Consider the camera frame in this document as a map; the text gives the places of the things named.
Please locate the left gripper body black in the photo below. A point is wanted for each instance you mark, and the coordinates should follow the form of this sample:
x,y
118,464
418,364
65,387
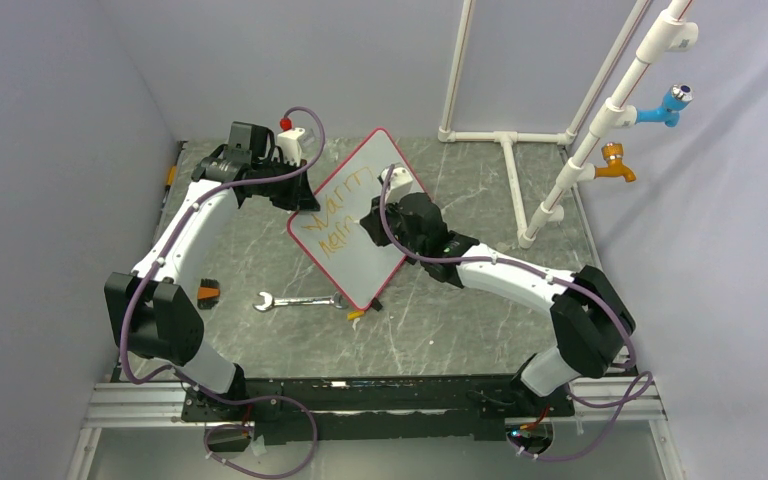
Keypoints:
x,y
282,194

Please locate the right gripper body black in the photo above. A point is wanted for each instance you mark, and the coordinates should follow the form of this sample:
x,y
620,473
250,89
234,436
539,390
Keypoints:
x,y
412,243

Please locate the whiteboard with red rim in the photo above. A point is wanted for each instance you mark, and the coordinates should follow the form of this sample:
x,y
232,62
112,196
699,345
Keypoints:
x,y
333,237

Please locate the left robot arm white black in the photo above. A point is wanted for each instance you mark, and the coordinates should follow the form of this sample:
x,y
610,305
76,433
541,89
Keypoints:
x,y
153,307

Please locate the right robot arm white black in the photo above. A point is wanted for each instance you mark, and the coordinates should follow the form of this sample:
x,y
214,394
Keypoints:
x,y
590,321

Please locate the silver combination wrench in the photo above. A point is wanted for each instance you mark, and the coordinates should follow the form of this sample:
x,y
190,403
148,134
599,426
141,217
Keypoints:
x,y
268,301

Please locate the black orange eraser block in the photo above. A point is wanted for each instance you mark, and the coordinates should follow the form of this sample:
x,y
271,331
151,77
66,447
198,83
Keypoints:
x,y
208,294

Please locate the orange tap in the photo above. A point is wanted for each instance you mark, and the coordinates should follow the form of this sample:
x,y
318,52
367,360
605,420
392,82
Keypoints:
x,y
613,154

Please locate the blue tap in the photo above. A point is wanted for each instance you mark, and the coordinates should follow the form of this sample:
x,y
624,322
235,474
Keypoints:
x,y
676,99

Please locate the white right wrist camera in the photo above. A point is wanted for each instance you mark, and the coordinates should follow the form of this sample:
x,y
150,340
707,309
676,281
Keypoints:
x,y
400,184

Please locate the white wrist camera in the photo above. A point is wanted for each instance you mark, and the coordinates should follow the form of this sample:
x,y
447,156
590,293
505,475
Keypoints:
x,y
400,184
293,141

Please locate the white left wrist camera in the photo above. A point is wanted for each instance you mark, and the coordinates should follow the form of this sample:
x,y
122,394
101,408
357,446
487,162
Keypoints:
x,y
293,141

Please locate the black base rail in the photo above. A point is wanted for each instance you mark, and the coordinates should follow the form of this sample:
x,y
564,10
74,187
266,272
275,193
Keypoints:
x,y
481,407

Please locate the white pvc pipe frame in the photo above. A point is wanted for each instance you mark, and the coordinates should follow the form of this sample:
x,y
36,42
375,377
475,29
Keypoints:
x,y
670,31

